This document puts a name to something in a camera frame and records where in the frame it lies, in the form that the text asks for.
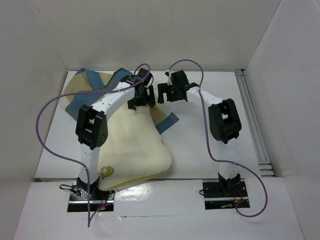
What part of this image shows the cream pillow with yellow edge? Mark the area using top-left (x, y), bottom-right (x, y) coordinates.
top-left (97, 104), bottom-right (172, 191)

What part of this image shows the blue beige patchwork pillowcase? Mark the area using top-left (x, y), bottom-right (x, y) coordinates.
top-left (58, 68), bottom-right (179, 134)

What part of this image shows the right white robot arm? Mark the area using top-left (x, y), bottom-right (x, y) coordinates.
top-left (157, 82), bottom-right (242, 196)

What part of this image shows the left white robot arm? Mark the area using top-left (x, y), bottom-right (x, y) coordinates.
top-left (75, 73), bottom-right (155, 200)

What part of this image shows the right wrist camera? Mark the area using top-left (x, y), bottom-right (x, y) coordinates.
top-left (171, 70), bottom-right (189, 88)

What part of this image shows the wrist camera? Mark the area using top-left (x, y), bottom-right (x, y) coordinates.
top-left (171, 70), bottom-right (189, 88)
top-left (136, 68), bottom-right (153, 85)

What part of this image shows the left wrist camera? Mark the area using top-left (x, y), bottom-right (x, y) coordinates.
top-left (136, 68), bottom-right (153, 85)

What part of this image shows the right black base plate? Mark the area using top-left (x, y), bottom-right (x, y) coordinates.
top-left (202, 181), bottom-right (248, 198)

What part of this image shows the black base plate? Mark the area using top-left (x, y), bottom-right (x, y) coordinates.
top-left (202, 181), bottom-right (248, 198)
top-left (69, 182), bottom-right (115, 202)

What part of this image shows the aluminium rail right side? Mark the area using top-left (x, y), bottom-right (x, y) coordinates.
top-left (234, 69), bottom-right (275, 178)

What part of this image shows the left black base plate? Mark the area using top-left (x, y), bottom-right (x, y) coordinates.
top-left (69, 182), bottom-right (115, 202)

